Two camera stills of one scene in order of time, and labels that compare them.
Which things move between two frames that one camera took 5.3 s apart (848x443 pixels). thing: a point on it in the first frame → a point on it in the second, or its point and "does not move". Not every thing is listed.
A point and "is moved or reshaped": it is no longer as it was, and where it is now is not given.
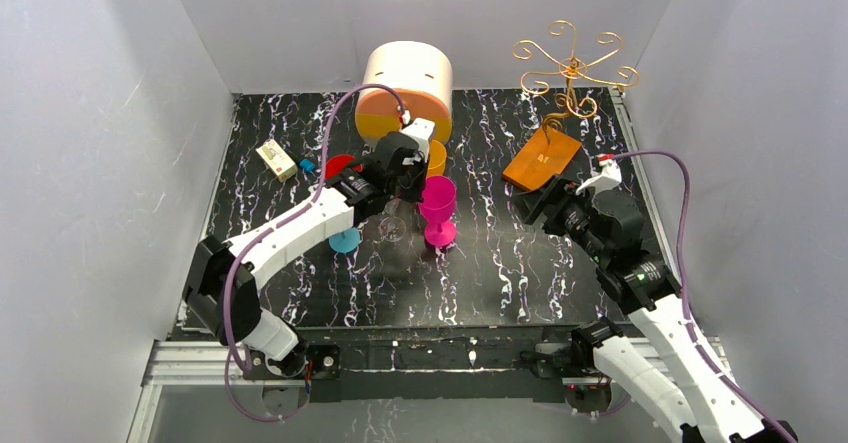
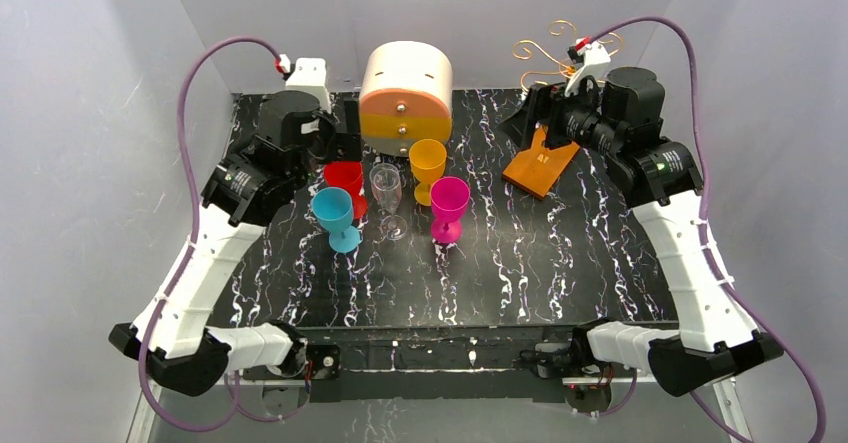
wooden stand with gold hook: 547,153 does not move
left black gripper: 403,179 → 348,131
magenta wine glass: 438,205 is moved or reshaped
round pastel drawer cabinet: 405,81 does not move
